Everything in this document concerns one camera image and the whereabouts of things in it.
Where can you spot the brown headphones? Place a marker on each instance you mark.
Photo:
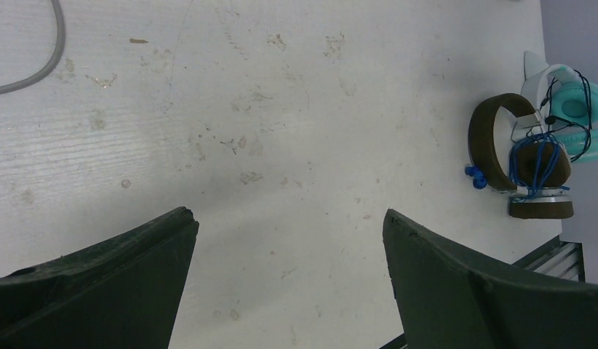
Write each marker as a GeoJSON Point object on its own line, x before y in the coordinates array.
{"type": "Point", "coordinates": [527, 122]}

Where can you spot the teal cat-ear headphones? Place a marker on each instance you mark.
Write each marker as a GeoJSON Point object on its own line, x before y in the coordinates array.
{"type": "Point", "coordinates": [567, 97]}

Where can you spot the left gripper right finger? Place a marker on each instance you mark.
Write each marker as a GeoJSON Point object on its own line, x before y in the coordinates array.
{"type": "Point", "coordinates": [451, 296]}

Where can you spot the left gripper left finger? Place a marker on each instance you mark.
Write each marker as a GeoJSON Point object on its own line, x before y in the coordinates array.
{"type": "Point", "coordinates": [123, 292]}

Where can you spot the grey white headphones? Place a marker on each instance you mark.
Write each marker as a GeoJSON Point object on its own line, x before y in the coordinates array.
{"type": "Point", "coordinates": [32, 40]}

